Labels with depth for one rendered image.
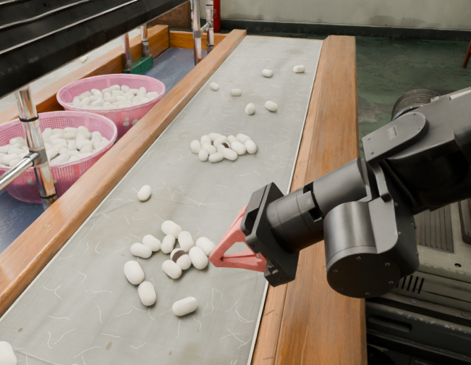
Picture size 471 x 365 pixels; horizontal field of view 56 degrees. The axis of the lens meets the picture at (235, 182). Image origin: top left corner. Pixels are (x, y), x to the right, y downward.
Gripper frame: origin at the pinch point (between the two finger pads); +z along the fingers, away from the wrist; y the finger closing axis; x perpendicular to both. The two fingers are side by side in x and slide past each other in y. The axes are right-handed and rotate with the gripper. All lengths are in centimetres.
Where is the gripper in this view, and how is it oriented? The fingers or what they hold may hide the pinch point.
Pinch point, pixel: (217, 258)
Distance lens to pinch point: 51.0
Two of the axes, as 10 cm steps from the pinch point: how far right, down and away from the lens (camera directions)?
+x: 6.1, 7.4, 2.8
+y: -2.3, 5.0, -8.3
